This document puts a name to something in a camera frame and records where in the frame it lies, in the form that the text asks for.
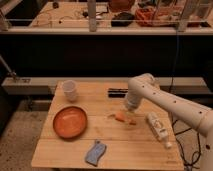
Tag white plastic bottle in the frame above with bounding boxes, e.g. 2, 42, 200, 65
146, 112, 172, 149

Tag black bag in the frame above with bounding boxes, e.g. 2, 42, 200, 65
111, 12, 134, 27

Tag white plastic cup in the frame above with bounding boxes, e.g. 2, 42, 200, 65
62, 80, 78, 101

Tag wooden background table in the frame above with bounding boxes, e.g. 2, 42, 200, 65
30, 1, 120, 28

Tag black cable on floor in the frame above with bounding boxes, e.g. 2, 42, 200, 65
171, 114, 204, 171

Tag black rectangular box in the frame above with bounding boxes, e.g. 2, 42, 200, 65
108, 88, 128, 98

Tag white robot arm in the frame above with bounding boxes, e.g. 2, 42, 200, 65
124, 73, 213, 171

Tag orange plate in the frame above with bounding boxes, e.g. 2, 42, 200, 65
53, 106, 87, 139

